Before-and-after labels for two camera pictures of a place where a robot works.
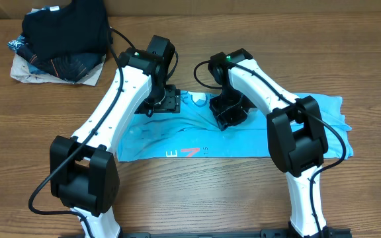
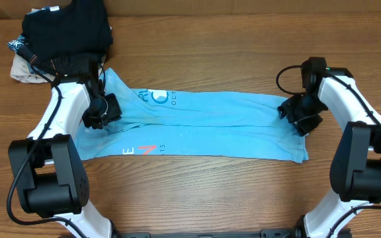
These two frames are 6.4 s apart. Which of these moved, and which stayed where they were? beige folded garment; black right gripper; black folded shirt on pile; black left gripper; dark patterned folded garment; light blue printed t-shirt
Moved: light blue printed t-shirt; black left gripper; black right gripper
Stayed: beige folded garment; dark patterned folded garment; black folded shirt on pile
